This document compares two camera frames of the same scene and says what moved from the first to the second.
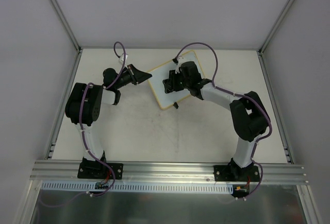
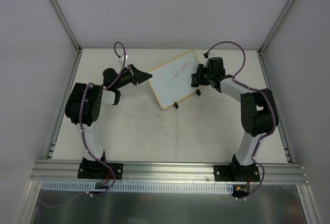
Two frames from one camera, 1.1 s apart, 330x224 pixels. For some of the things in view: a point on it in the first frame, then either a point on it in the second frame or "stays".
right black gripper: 175,81 to 199,74
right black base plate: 232,173 stays
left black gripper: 133,74 stays
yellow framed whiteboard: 162,72 stays
